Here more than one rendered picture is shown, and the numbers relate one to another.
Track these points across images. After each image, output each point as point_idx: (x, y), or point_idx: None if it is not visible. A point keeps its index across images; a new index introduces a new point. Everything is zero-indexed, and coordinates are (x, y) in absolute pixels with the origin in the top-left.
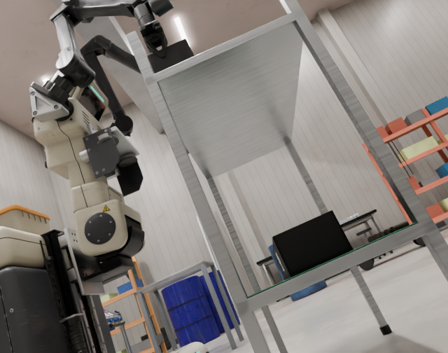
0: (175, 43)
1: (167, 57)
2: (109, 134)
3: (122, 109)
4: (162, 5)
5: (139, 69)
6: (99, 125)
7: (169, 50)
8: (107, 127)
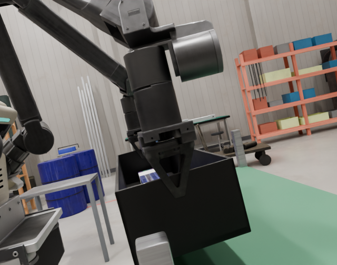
0: (209, 164)
1: (188, 197)
2: (22, 263)
3: (38, 116)
4: (204, 70)
5: (121, 217)
6: None
7: (194, 180)
8: (19, 247)
